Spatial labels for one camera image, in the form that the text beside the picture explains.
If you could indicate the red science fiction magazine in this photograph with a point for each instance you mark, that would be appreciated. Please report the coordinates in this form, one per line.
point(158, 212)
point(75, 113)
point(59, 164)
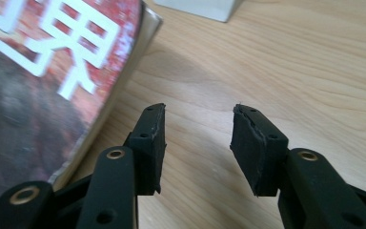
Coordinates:
point(38, 95)

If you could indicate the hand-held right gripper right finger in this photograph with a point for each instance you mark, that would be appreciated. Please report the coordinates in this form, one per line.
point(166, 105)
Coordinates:
point(254, 152)

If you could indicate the grey expandable book rack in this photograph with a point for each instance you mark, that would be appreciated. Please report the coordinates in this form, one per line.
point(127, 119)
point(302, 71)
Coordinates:
point(203, 8)

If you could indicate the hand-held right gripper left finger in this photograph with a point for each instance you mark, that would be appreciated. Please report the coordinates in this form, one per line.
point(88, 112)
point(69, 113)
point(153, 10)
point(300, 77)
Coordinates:
point(149, 149)

